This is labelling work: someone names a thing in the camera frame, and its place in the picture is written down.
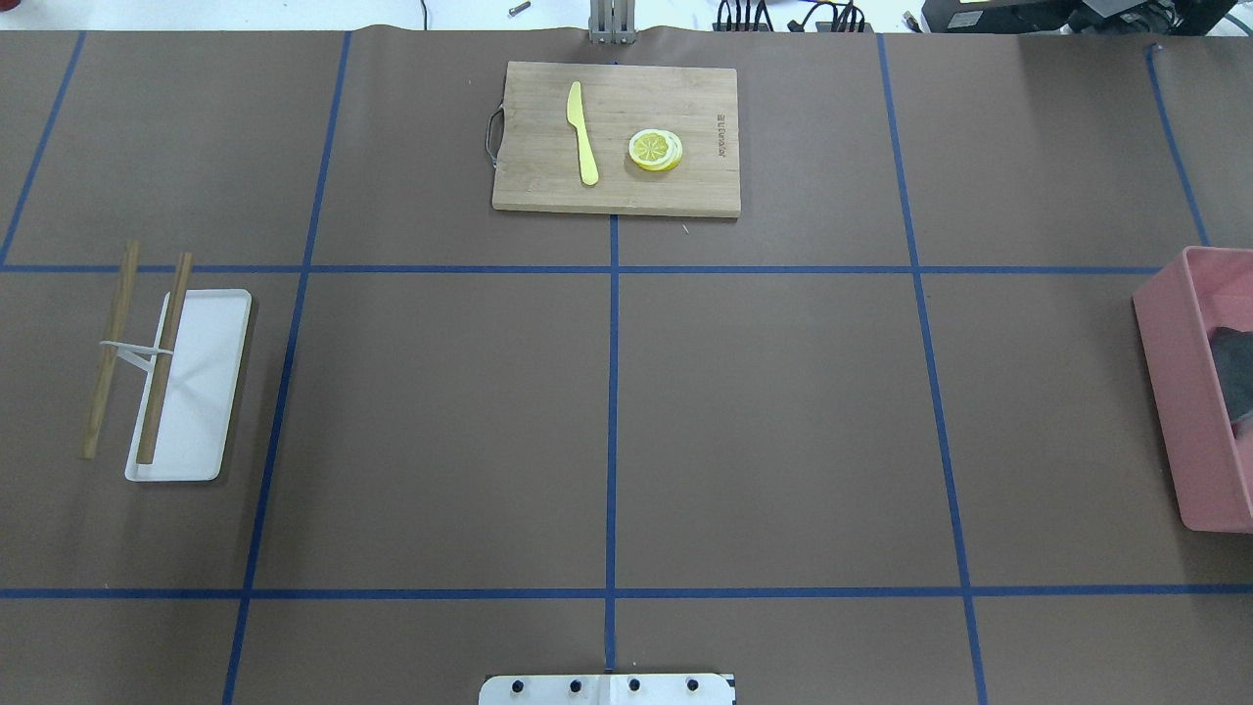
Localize right wooden stick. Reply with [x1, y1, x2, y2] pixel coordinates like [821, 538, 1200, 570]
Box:
[80, 240, 142, 460]

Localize white rack crossbar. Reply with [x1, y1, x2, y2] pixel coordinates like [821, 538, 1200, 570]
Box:
[99, 341, 173, 374]

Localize white rectangular tray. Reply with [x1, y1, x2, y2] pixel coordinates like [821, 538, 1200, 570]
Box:
[124, 287, 254, 482]

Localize left wooden stick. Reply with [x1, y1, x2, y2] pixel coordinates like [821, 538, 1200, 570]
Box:
[137, 253, 194, 465]

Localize bamboo cutting board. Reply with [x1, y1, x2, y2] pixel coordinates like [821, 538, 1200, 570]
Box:
[491, 60, 742, 219]

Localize pink plastic bin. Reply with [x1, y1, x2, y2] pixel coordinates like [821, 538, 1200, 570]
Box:
[1133, 245, 1252, 533]

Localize wooden stick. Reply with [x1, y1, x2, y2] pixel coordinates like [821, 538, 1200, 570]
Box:
[80, 240, 142, 460]
[137, 253, 194, 465]

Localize yellow plastic knife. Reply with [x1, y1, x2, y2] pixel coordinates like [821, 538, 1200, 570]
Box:
[565, 81, 600, 187]

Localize dark grey cloth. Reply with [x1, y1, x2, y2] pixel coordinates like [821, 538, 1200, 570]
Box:
[1209, 326, 1252, 438]

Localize aluminium frame post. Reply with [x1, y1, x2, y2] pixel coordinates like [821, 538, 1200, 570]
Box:
[586, 0, 638, 45]

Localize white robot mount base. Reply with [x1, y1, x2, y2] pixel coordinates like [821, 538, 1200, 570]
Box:
[477, 672, 737, 704]

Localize yellow lemon slices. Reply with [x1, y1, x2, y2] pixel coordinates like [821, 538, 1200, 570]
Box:
[627, 128, 684, 172]

